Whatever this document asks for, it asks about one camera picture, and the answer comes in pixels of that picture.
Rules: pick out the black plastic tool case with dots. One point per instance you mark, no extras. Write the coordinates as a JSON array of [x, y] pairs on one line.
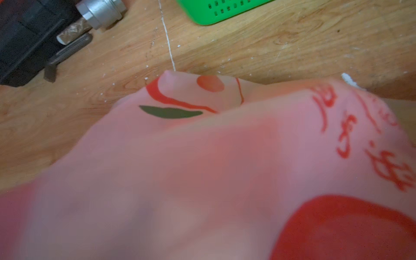
[[28, 36]]

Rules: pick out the pink plastic bag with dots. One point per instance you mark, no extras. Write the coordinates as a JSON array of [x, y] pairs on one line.
[[217, 168]]

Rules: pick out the metal wrench tool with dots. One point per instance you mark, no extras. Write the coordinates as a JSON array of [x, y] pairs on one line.
[[96, 14]]

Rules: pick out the green plastic basket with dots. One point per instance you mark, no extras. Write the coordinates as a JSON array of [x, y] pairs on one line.
[[208, 12]]

